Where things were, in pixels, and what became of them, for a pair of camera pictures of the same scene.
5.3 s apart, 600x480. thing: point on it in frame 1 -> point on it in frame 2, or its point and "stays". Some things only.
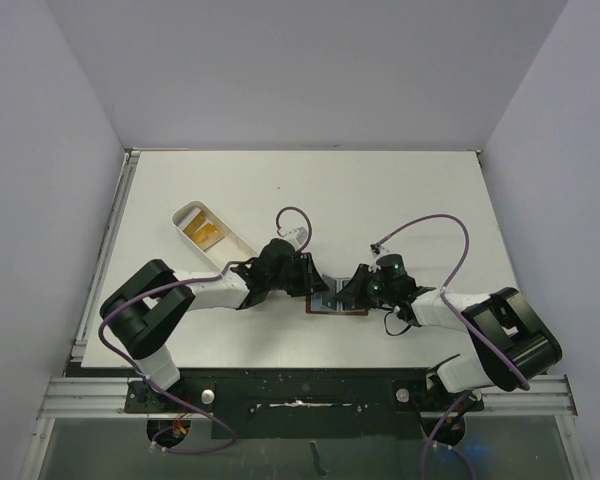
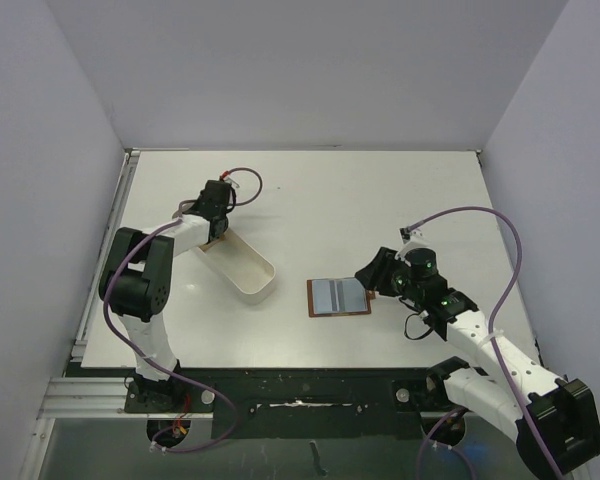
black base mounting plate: x=297 y=404 stays
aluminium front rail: x=105 y=397 stays
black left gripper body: x=293 y=279 -> x=195 y=206
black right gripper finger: x=355 y=295 -> x=377 y=275
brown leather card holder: x=327 y=302 stays
